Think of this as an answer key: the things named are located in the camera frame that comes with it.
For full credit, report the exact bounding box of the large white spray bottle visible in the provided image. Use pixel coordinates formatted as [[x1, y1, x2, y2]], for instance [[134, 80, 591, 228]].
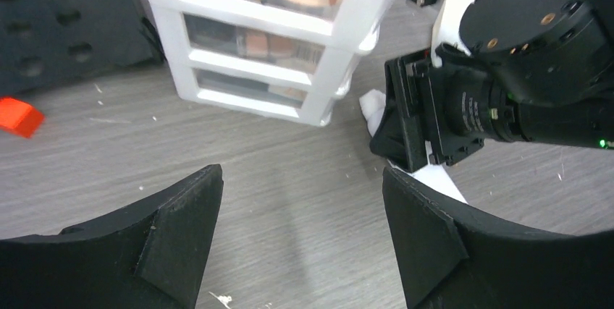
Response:
[[359, 89, 467, 203]]

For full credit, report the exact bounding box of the white barcode packet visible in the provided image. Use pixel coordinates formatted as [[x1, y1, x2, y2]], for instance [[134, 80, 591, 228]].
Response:
[[279, 43, 325, 74]]

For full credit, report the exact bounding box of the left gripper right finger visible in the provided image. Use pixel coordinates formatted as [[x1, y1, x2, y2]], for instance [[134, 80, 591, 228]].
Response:
[[382, 168, 613, 308]]

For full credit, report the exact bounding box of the red cube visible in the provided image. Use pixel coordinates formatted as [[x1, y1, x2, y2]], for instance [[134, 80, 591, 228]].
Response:
[[1, 97, 45, 138]]

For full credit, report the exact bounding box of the black music stand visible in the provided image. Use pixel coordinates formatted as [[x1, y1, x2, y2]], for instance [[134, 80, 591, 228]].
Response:
[[1, 0, 164, 96]]

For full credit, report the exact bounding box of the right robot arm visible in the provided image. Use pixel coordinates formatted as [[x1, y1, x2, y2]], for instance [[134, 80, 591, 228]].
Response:
[[370, 0, 613, 172]]

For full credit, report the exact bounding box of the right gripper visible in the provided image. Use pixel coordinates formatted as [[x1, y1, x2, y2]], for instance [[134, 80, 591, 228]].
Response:
[[369, 49, 523, 173]]

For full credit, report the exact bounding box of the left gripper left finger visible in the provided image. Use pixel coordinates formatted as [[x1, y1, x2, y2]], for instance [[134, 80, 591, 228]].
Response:
[[1, 164, 224, 308]]

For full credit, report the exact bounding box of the white plastic drawer organizer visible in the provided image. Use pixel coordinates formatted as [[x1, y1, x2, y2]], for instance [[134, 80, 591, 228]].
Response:
[[143, 0, 394, 126]]

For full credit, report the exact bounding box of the nude eyeshadow palette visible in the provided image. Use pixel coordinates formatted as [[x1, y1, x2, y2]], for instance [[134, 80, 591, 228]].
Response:
[[235, 27, 295, 62]]

